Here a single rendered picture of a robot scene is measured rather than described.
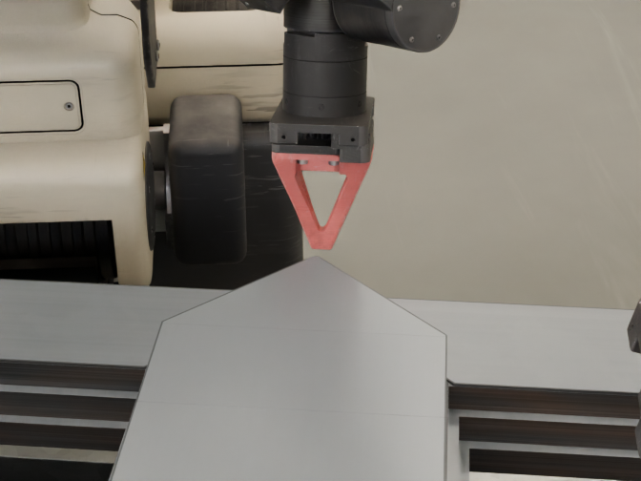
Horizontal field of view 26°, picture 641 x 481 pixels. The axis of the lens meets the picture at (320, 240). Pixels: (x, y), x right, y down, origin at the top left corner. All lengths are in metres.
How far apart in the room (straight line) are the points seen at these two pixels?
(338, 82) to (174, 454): 0.28
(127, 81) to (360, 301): 0.41
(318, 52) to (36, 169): 0.39
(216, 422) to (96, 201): 0.48
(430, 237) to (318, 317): 1.81
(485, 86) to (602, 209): 0.62
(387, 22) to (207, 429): 0.27
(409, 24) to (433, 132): 2.24
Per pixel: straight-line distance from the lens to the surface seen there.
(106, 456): 1.08
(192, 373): 0.84
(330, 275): 0.92
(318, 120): 0.92
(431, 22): 0.87
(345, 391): 0.82
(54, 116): 1.25
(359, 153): 0.91
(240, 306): 0.89
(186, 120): 1.41
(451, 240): 2.68
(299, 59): 0.92
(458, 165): 2.95
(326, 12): 0.91
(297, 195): 0.95
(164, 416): 0.81
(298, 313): 0.89
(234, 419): 0.80
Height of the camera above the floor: 1.36
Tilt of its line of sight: 31 degrees down
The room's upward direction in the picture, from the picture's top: straight up
